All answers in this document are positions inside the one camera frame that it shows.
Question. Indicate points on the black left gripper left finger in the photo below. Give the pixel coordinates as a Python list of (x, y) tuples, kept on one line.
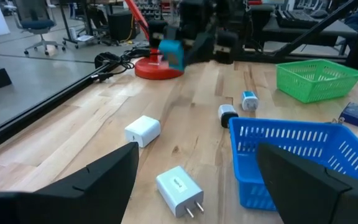
[(73, 199)]

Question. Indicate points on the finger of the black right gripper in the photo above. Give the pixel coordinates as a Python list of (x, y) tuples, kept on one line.
[(199, 49), (157, 32)]

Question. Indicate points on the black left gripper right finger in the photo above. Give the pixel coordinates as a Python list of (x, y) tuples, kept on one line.
[(315, 199)]

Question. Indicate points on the black and white plug adapter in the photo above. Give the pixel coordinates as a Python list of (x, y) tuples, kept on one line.
[(227, 113)]

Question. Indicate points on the dark blue glossy box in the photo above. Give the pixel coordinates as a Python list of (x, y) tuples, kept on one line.
[(354, 113)]

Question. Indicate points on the white cube charger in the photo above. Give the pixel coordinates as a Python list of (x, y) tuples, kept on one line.
[(143, 129)]

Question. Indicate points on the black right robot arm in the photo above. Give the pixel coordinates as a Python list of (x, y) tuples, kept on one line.
[(228, 40)]

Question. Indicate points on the grey office chair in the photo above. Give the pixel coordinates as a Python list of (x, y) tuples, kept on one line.
[(37, 23)]

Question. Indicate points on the small parts bin rack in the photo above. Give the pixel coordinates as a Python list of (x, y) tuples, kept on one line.
[(154, 9)]

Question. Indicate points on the black computer tower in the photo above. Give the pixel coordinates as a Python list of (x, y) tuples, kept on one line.
[(121, 26)]

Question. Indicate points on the red desk lamp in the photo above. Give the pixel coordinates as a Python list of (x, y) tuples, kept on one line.
[(154, 70)]

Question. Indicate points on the blue plastic basket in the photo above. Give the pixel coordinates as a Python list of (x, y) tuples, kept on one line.
[(291, 137)]

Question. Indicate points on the small blue white charger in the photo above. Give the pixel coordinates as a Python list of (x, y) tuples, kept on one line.
[(250, 102)]

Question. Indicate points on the black keyboard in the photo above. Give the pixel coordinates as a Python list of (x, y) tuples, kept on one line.
[(294, 17)]

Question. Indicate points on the white flat plug charger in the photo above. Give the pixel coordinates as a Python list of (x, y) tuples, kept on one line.
[(179, 189)]

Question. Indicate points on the green plastic basket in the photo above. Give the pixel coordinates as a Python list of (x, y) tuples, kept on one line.
[(315, 90)]

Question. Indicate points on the black side desk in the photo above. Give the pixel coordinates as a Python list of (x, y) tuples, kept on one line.
[(322, 31)]

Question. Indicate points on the black aluminium table frame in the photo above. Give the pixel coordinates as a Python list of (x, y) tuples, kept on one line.
[(42, 107)]

